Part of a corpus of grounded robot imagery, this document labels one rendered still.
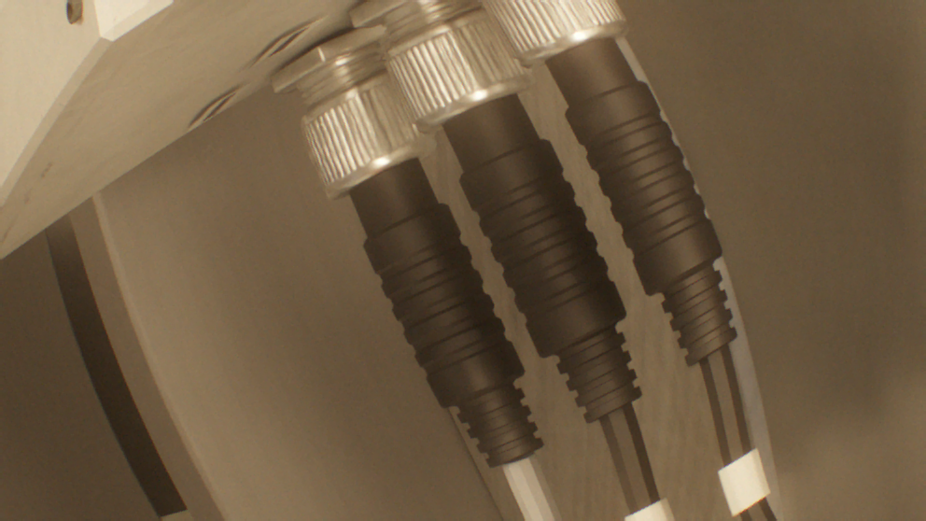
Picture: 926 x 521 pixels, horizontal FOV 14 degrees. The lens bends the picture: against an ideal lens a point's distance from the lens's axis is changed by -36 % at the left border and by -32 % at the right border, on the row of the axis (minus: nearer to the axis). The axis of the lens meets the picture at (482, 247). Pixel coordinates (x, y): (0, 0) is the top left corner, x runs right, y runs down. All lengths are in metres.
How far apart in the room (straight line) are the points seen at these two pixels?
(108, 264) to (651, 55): 0.13
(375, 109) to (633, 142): 0.07
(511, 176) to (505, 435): 0.05
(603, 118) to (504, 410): 0.08
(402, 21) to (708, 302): 0.06
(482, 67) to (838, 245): 0.05
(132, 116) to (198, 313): 0.16
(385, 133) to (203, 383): 0.11
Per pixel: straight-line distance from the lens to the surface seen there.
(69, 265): 1.63
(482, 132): 0.63
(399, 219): 0.66
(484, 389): 0.66
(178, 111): 0.64
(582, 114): 0.60
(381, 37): 0.66
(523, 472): 0.66
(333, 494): 0.76
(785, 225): 0.65
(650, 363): 0.70
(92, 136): 0.59
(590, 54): 0.60
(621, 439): 0.63
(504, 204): 0.63
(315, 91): 0.66
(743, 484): 0.60
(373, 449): 0.77
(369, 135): 0.66
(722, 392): 0.60
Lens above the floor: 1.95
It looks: 41 degrees down
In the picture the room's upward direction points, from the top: 4 degrees counter-clockwise
